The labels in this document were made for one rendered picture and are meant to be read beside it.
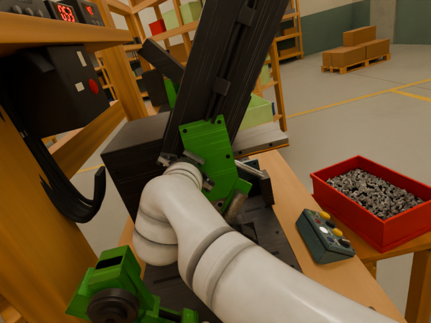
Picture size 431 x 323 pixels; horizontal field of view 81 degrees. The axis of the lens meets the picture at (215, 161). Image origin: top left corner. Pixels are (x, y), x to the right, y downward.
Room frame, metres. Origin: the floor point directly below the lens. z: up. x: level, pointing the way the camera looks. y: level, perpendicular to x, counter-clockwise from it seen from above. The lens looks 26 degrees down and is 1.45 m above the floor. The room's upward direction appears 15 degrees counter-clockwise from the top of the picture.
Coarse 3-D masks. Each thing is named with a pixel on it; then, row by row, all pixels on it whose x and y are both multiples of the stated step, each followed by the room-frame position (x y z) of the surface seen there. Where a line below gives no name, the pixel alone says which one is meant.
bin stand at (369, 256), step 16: (336, 224) 0.62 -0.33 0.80; (352, 240) 0.55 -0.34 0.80; (416, 240) 0.49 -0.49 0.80; (368, 256) 0.48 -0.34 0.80; (384, 256) 0.48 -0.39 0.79; (416, 256) 0.51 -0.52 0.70; (416, 272) 0.50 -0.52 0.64; (416, 288) 0.49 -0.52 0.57; (416, 304) 0.48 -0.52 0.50; (416, 320) 0.48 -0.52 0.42
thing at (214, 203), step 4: (216, 200) 0.57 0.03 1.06; (220, 200) 0.57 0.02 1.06; (224, 200) 0.57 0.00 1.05; (212, 204) 0.57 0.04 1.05; (216, 204) 0.56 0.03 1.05; (220, 204) 0.56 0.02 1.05; (216, 208) 0.56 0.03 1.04; (220, 208) 0.56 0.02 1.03; (220, 212) 0.56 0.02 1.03; (228, 220) 0.55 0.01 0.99; (236, 220) 0.55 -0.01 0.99; (236, 224) 0.55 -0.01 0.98
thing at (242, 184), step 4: (236, 180) 0.56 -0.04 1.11; (240, 180) 0.56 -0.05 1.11; (244, 180) 0.57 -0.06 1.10; (236, 184) 0.55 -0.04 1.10; (240, 184) 0.55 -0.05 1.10; (244, 184) 0.55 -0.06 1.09; (248, 184) 0.55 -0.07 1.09; (232, 188) 0.55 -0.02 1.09; (240, 188) 0.55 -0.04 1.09; (244, 188) 0.55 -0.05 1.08; (248, 188) 0.55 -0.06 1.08; (232, 192) 0.55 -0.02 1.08; (248, 192) 0.55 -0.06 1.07; (228, 196) 0.55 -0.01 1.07; (228, 200) 0.55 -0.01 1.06; (244, 200) 0.54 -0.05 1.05; (224, 204) 0.54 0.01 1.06; (224, 208) 0.54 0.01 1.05
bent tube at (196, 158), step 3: (186, 150) 0.57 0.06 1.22; (183, 153) 0.55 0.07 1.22; (186, 153) 0.55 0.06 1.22; (189, 153) 0.55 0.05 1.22; (192, 153) 0.58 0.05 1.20; (189, 156) 0.55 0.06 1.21; (192, 156) 0.55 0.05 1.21; (195, 156) 0.55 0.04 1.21; (198, 156) 0.58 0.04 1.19; (186, 159) 0.56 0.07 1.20; (189, 159) 0.55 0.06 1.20; (192, 159) 0.55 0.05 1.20; (195, 159) 0.55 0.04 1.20; (198, 159) 0.55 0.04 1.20; (201, 159) 0.57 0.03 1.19; (204, 159) 0.58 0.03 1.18; (195, 162) 0.55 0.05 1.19; (198, 162) 0.54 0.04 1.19; (201, 162) 0.54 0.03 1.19; (204, 162) 0.54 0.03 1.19
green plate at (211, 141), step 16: (192, 128) 0.60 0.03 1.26; (208, 128) 0.60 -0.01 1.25; (224, 128) 0.59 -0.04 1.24; (192, 144) 0.59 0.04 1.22; (208, 144) 0.59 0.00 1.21; (224, 144) 0.59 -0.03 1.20; (208, 160) 0.58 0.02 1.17; (224, 160) 0.58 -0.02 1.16; (224, 176) 0.57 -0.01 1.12; (224, 192) 0.55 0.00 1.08
